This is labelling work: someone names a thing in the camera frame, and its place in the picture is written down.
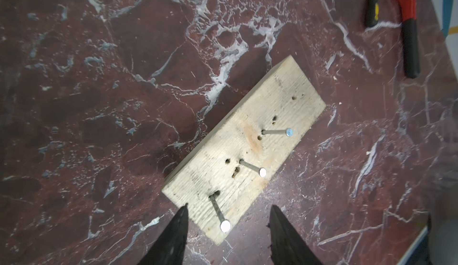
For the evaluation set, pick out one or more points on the steel nail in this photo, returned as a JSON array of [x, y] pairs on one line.
[[225, 224], [260, 170], [287, 132]]

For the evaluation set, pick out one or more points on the yellow black screwdriver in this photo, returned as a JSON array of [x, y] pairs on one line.
[[371, 18]]

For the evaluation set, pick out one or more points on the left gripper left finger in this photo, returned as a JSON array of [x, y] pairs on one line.
[[170, 246]]

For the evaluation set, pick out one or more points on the wooden block with nails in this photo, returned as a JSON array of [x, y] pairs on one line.
[[283, 98]]

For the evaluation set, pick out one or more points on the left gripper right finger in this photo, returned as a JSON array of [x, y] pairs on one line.
[[287, 246]]

